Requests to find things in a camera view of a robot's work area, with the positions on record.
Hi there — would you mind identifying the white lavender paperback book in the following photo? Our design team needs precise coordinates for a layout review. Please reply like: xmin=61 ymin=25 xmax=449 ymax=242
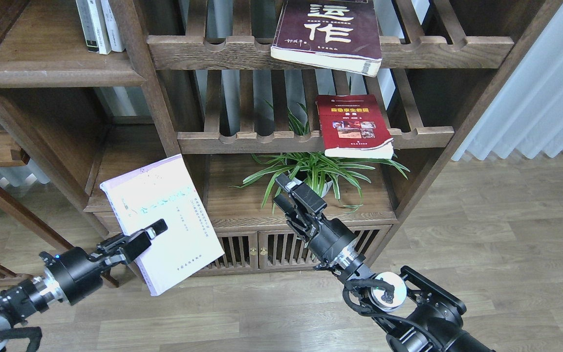
xmin=100 ymin=154 xmax=224 ymax=296

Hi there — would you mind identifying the red paperback book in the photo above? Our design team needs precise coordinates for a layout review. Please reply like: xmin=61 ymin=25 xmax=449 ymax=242
xmin=316 ymin=94 xmax=394 ymax=159

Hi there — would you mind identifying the white pleated curtain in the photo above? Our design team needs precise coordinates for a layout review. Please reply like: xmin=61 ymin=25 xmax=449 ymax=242
xmin=452 ymin=5 xmax=563 ymax=161

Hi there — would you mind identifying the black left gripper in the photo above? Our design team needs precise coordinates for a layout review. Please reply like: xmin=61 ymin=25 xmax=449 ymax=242
xmin=39 ymin=219 xmax=168 ymax=306

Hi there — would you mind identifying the white upright book right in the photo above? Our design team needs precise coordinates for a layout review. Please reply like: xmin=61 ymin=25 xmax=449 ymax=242
xmin=101 ymin=0 xmax=125 ymax=53

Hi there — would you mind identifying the green spider plant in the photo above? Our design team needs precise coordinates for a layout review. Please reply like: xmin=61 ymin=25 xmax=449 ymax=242
xmin=233 ymin=100 xmax=410 ymax=214

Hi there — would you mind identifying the dark wooden bookshelf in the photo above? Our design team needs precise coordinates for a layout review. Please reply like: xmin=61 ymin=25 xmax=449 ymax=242
xmin=0 ymin=0 xmax=562 ymax=274

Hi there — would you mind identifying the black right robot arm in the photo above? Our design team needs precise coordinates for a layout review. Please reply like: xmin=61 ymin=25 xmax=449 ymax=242
xmin=274 ymin=174 xmax=489 ymax=352

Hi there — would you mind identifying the white plant pot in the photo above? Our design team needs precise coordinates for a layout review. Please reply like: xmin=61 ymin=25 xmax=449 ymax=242
xmin=310 ymin=176 xmax=333 ymax=198

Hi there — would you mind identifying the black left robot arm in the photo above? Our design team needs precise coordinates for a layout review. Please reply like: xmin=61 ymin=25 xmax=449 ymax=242
xmin=0 ymin=219 xmax=168 ymax=352

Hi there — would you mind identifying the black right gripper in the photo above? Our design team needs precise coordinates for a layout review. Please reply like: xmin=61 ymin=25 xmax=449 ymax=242
xmin=274 ymin=174 xmax=360 ymax=267

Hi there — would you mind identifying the white upright book left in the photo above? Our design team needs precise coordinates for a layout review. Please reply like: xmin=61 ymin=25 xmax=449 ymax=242
xmin=76 ymin=0 xmax=111 ymax=54

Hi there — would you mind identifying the large maroon book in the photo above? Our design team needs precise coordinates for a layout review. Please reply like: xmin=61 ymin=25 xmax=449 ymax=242
xmin=270 ymin=0 xmax=383 ymax=77

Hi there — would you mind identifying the white upright book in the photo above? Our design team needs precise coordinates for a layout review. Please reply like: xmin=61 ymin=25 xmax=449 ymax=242
xmin=101 ymin=0 xmax=125 ymax=53
xmin=76 ymin=0 xmax=111 ymax=54

